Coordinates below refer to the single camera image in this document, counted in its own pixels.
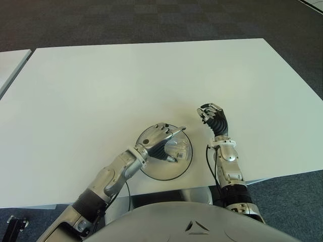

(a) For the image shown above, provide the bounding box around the white rounded pedestal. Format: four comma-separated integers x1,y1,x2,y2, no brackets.
188,188,212,205

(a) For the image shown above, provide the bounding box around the neighbouring white table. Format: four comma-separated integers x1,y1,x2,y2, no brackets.
0,49,32,100

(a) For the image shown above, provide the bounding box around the white plate with black rim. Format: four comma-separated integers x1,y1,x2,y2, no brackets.
136,123,194,181

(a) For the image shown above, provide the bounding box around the clear plastic object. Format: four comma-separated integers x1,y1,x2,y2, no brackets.
165,140,189,162

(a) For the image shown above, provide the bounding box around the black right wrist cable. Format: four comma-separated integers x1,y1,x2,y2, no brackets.
205,145,223,202

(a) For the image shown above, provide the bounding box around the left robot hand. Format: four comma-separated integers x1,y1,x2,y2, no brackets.
133,123,187,164

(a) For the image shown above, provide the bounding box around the grey robot torso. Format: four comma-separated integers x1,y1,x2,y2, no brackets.
85,196,298,242

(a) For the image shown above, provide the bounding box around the black metal stand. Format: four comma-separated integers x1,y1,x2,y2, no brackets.
6,215,30,236

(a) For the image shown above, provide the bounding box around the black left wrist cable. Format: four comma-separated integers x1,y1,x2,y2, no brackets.
94,183,132,227

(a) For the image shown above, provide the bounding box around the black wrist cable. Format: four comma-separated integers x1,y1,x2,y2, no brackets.
205,145,223,202
94,183,132,227

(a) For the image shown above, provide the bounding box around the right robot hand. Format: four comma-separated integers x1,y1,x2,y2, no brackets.
196,102,230,136

